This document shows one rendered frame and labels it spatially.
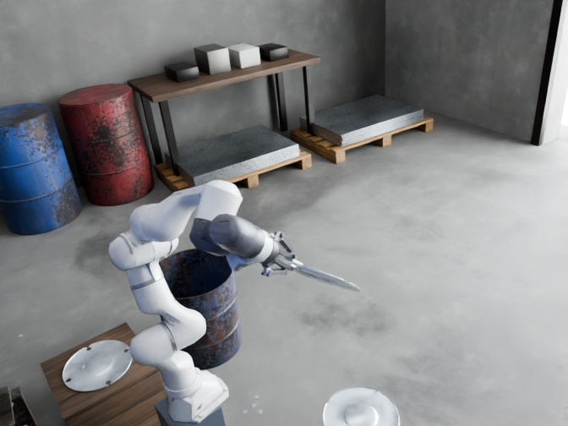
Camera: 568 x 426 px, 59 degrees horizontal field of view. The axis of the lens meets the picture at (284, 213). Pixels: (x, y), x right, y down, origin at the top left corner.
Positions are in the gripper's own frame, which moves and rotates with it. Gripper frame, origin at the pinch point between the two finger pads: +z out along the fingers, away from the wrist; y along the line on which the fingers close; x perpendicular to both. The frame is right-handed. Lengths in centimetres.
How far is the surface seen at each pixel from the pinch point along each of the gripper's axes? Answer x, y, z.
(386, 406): -18, -37, 78
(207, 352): 76, -47, 85
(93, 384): 88, -68, 31
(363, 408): -11, -41, 73
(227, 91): 256, 166, 236
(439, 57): 91, 275, 335
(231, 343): 70, -40, 95
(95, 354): 101, -60, 40
